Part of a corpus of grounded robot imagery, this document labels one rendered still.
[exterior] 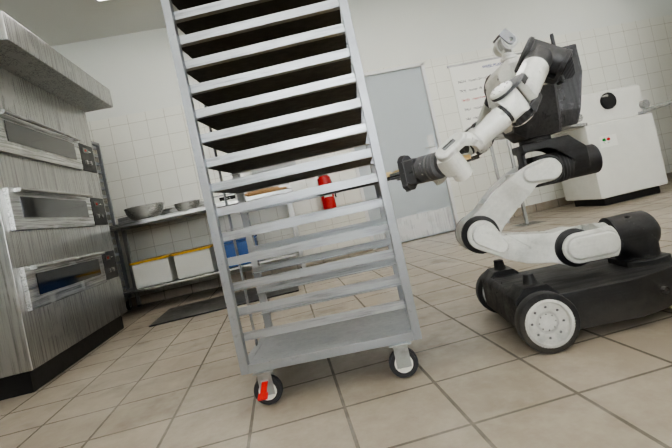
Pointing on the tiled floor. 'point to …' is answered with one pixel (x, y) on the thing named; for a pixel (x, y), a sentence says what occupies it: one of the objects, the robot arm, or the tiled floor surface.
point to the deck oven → (50, 216)
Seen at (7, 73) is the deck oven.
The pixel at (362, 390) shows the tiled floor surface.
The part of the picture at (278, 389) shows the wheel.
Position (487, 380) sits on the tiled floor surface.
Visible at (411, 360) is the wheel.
